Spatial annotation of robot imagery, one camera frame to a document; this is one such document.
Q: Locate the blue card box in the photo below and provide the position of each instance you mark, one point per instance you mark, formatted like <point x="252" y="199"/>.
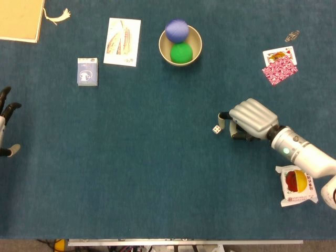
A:
<point x="87" y="72"/>

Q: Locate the red patterned playing card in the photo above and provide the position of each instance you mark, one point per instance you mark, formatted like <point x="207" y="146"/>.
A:
<point x="279" y="72"/>

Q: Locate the beige round bowl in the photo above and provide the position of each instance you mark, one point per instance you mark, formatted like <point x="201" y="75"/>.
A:
<point x="195" y="39"/>

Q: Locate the white snack packet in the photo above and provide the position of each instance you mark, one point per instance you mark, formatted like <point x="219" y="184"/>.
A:
<point x="296" y="190"/>

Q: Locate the purple ball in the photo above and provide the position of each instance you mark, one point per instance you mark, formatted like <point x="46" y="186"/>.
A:
<point x="177" y="30"/>

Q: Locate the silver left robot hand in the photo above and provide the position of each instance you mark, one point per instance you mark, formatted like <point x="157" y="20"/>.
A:
<point x="6" y="110"/>

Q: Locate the yellow book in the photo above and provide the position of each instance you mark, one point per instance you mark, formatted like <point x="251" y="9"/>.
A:
<point x="19" y="19"/>

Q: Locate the yellow object under table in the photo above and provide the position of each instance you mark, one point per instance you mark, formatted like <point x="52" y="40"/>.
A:
<point x="60" y="245"/>

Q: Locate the face-up playing card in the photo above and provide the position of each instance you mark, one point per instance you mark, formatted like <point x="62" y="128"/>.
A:
<point x="279" y="53"/>

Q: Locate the cream tassel bookmark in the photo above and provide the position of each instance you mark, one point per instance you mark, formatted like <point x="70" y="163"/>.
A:
<point x="59" y="17"/>

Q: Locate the aluminium table frame rail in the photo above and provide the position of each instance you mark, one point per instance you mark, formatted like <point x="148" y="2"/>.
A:
<point x="183" y="242"/>

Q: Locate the white illustrated postcard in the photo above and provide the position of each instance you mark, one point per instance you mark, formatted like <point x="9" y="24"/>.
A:
<point x="122" y="42"/>

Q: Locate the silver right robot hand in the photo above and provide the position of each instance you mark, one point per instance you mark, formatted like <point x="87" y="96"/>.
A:
<point x="253" y="120"/>

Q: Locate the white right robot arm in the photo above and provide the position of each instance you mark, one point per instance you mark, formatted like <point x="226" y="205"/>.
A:
<point x="302" y="153"/>

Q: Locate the green ball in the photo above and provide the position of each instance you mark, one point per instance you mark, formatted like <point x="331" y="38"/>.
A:
<point x="181" y="53"/>

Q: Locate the white die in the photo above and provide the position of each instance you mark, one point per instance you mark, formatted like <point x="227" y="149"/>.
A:
<point x="216" y="129"/>

